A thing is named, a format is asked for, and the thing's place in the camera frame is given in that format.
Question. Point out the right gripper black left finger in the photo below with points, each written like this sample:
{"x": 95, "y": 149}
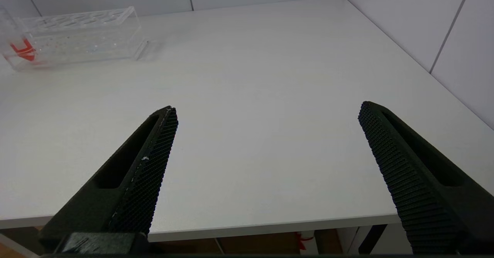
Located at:
{"x": 115, "y": 196}

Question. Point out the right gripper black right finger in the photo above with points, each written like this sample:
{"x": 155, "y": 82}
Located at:
{"x": 424, "y": 196}

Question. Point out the clear plastic test tube rack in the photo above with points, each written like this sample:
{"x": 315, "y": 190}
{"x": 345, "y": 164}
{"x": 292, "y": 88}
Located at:
{"x": 77, "y": 38}

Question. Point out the test tube with red pigment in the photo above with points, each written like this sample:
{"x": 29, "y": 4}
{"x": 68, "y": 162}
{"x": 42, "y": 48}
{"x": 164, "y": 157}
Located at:
{"x": 23, "y": 50}

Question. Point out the black table leg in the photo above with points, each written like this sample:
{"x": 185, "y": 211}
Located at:
{"x": 369, "y": 238}

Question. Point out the white item with red ribbon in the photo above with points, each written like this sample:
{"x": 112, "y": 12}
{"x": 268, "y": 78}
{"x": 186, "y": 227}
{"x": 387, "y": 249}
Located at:
{"x": 307, "y": 242}

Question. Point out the brown cardboard box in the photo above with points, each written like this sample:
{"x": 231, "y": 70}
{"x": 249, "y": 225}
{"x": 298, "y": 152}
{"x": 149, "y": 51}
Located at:
{"x": 247, "y": 244}

